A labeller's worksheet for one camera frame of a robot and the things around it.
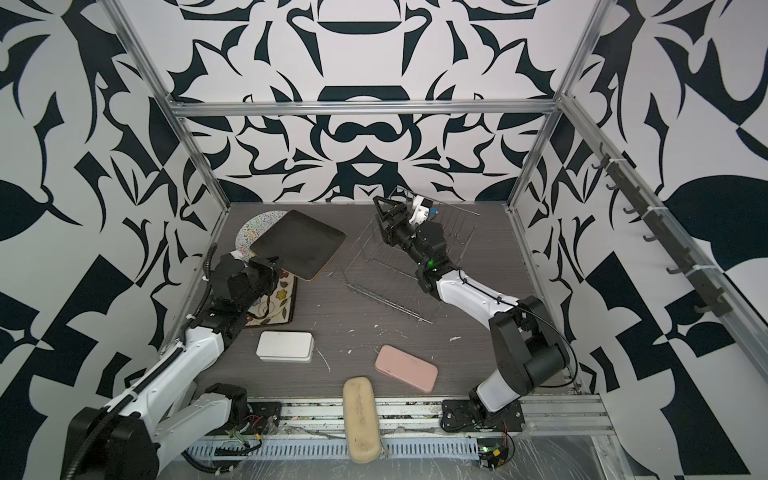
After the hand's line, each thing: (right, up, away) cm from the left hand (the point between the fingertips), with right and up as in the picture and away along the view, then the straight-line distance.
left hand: (284, 246), depth 79 cm
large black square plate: (+4, +1, +3) cm, 5 cm away
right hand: (+24, +11, -5) cm, 26 cm away
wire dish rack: (+27, -10, +20) cm, 35 cm away
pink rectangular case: (+32, -32, +1) cm, 45 cm away
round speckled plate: (-22, +5, +32) cm, 39 cm away
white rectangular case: (-1, -27, +4) cm, 28 cm away
